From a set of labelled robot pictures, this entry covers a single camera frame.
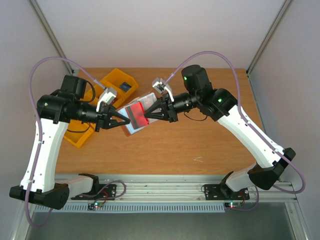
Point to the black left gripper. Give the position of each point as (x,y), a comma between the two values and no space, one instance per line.
(104,113)

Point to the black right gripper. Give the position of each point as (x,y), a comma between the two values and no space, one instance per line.
(169,109)

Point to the brown leather card holder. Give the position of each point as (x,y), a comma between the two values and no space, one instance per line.
(147,100)

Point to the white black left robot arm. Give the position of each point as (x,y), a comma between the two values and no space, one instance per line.
(54,112)

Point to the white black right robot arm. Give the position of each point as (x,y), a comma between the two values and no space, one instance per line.
(222,107)

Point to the blue card in bin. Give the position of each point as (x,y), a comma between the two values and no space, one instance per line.
(125,86)

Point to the yellow bin near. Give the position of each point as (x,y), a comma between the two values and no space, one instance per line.
(78,133)

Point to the left small circuit board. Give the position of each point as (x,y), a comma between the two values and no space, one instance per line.
(94,206)

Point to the small circuit board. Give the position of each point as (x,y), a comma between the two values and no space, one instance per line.
(94,206)
(232,205)

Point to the right small circuit board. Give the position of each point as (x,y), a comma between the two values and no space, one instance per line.
(232,205)

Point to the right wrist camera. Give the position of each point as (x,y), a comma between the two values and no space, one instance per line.
(160,86)

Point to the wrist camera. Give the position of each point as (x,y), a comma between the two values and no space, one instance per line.
(160,86)
(108,95)

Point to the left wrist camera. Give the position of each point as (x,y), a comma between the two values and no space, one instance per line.
(108,95)

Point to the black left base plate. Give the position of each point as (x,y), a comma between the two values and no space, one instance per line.
(109,191)

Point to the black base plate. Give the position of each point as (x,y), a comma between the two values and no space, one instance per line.
(109,191)
(212,192)

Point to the grey slotted cable duct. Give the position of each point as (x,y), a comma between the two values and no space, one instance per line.
(136,207)

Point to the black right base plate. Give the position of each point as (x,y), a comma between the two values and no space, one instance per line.
(212,192)

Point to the left aluminium frame post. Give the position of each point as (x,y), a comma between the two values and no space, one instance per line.
(46,26)

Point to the aluminium frame post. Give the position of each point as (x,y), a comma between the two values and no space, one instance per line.
(284,8)
(46,26)

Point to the right aluminium frame post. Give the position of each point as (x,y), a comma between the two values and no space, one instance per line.
(284,8)

